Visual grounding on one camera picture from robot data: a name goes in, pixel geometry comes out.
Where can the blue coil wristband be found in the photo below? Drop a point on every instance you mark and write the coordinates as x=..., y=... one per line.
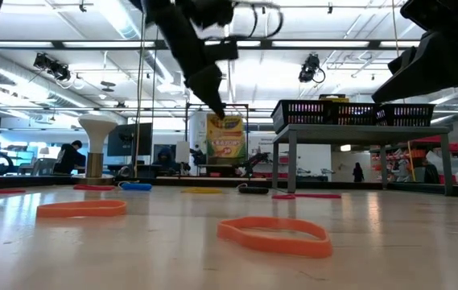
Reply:
x=138, y=187

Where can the black coil wristband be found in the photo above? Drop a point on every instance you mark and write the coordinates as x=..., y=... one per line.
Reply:
x=252, y=190

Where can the red rubber band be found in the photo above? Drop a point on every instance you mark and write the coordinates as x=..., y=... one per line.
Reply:
x=317, y=196
x=93, y=187

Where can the grey chair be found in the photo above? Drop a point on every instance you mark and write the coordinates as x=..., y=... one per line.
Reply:
x=43, y=165

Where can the shelving with red bins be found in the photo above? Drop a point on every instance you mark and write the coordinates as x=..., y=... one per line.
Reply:
x=413, y=155

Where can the black computer monitor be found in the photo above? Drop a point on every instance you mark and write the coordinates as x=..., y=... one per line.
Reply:
x=130, y=141

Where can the yellow rubber band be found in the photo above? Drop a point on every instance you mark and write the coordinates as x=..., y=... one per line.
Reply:
x=202, y=190

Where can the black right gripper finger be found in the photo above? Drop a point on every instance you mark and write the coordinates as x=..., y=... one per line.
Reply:
x=398, y=60
x=430, y=68

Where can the white mushroom table lamp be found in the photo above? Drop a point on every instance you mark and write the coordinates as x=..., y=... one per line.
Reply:
x=97, y=129

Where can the black background robot arm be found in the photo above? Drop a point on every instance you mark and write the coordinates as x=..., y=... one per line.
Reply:
x=252, y=163
x=198, y=156

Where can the person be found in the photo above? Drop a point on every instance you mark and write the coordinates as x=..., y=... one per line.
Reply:
x=69, y=159
x=166, y=159
x=358, y=172

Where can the black plastic mesh basket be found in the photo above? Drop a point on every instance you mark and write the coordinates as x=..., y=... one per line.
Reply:
x=407, y=115
x=301, y=114
x=357, y=113

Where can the black ceiling camera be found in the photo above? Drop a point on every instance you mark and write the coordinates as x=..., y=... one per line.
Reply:
x=51, y=66
x=309, y=68

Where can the grey perforated metal shelf riser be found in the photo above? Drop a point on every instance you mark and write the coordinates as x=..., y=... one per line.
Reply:
x=353, y=134

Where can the black stand frame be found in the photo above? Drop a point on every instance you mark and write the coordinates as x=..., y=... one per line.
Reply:
x=196, y=105

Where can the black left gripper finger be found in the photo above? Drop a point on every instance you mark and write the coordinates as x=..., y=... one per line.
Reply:
x=208, y=88

